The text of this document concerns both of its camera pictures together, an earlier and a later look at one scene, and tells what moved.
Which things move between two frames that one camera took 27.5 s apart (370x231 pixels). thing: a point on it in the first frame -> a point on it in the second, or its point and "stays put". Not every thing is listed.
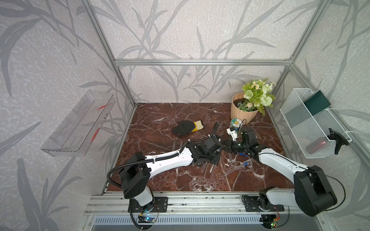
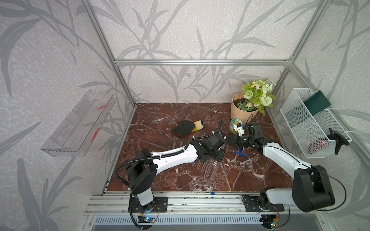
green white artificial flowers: [257, 96] stays put
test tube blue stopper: [210, 170] -> [204, 165]
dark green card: [317, 103] stays put
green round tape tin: [236, 122] stays put
